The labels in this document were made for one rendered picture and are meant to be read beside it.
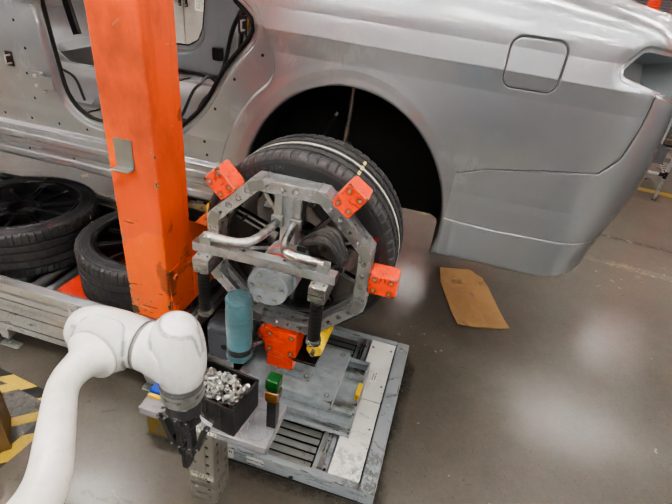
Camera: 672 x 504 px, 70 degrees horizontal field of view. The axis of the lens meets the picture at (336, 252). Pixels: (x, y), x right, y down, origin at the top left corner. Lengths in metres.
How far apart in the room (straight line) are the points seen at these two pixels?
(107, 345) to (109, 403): 1.33
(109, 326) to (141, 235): 0.69
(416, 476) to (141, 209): 1.42
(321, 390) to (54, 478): 1.31
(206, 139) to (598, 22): 1.40
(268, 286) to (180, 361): 0.53
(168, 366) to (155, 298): 0.84
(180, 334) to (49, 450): 0.27
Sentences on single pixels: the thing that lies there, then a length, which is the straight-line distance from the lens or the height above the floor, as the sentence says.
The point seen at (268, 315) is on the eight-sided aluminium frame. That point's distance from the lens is 1.69.
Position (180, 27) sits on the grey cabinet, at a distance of 6.77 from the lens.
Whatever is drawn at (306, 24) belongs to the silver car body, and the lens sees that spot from 1.76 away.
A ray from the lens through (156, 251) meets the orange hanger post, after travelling 1.67.
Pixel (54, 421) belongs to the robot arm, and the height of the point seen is 1.05.
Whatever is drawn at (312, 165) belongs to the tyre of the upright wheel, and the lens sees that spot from 1.45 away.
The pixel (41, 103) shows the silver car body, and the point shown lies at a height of 1.02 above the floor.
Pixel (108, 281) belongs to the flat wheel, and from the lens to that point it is 2.20.
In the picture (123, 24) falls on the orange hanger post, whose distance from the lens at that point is 1.45.
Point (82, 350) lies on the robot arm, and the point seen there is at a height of 1.04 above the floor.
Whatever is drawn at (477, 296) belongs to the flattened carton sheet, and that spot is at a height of 0.01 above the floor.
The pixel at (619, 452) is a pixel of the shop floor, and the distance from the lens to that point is 2.55.
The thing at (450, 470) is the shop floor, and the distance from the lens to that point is 2.15.
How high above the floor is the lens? 1.70
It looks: 32 degrees down
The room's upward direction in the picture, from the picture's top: 7 degrees clockwise
